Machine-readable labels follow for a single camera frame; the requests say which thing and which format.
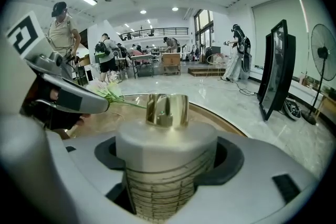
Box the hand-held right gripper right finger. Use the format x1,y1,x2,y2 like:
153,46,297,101
167,131,322,224

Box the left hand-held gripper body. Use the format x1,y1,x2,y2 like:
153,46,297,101
0,10,64,115

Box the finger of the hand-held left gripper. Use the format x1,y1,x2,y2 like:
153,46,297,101
38,73,110,115

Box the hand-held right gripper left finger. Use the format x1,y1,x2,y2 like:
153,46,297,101
0,113,138,224

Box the round wooden table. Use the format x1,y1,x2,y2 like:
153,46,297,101
69,93,248,140

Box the person's left hand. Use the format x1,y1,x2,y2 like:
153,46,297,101
61,114,89,140

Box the pale artificial flowers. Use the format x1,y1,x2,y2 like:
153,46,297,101
86,72,148,110

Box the grey work table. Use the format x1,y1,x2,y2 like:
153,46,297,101
130,54,161,79

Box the wooden cabinet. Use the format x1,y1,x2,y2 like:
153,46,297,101
162,52,182,76

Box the black balcony railing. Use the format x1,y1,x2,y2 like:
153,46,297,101
119,27,190,40

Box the wooden side table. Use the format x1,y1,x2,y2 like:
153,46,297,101
313,92,336,120

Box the black curved monitor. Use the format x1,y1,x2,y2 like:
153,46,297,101
257,19,297,122

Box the low wooden platform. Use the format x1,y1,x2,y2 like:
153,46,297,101
188,67,227,78

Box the black standing fan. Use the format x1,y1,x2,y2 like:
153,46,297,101
300,23,336,126

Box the pale roller blind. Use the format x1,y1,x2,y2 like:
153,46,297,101
251,0,324,80

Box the black floor cable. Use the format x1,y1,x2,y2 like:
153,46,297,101
233,80,260,97

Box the gold wire chair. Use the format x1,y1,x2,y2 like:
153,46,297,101
205,53,224,79

